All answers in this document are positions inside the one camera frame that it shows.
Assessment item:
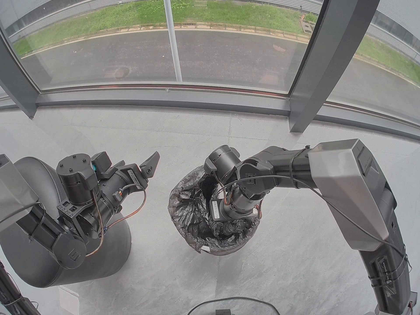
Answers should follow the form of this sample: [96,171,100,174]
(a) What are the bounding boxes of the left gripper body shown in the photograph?
[80,162,150,239]

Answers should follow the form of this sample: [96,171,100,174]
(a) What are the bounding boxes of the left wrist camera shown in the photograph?
[91,151,123,180]

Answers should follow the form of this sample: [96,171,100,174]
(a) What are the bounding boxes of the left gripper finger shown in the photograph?
[140,151,161,180]

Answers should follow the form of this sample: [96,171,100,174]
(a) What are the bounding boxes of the window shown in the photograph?
[0,0,420,134]

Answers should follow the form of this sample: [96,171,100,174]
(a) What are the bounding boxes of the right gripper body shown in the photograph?
[209,189,263,224]

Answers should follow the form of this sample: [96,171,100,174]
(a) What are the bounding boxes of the black cable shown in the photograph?
[188,297,280,315]

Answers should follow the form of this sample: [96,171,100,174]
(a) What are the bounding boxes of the black plastic bag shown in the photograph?
[168,166,263,256]

